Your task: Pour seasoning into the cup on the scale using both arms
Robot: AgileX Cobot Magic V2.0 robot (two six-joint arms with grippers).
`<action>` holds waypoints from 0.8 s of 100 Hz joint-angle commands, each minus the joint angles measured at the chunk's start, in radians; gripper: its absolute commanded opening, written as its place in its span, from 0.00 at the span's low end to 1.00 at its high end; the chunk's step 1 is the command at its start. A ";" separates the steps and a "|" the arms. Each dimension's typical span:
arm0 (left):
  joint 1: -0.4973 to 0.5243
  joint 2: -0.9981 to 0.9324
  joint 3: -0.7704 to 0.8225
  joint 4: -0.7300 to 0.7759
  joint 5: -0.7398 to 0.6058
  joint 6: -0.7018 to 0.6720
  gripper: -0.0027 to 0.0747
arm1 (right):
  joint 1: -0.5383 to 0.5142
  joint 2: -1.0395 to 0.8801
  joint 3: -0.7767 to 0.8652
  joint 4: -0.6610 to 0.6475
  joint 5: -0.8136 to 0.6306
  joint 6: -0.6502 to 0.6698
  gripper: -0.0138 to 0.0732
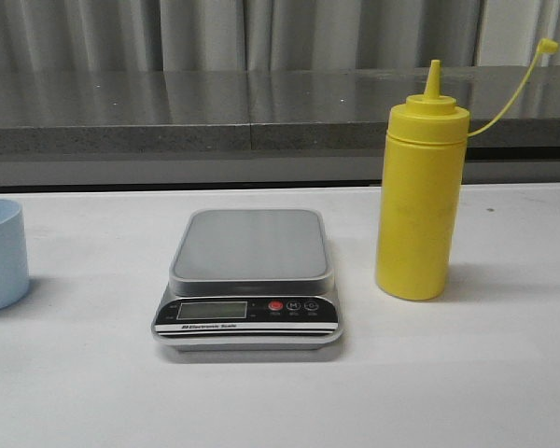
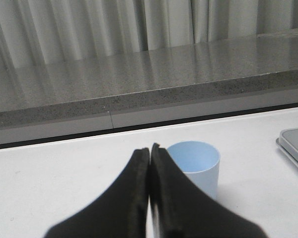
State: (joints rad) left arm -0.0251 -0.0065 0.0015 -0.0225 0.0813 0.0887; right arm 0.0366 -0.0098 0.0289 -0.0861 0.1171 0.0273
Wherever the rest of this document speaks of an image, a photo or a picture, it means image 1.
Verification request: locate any yellow squeeze bottle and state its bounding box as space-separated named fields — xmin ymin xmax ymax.
xmin=374 ymin=38 xmax=560 ymax=301

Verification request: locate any light blue plastic cup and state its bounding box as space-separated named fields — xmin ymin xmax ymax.
xmin=0 ymin=199 xmax=30 ymax=310

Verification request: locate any silver digital kitchen scale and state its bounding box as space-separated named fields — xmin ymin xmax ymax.
xmin=151 ymin=208 xmax=344 ymax=362

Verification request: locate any grey curtain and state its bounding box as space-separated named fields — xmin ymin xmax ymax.
xmin=0 ymin=1 xmax=560 ymax=72

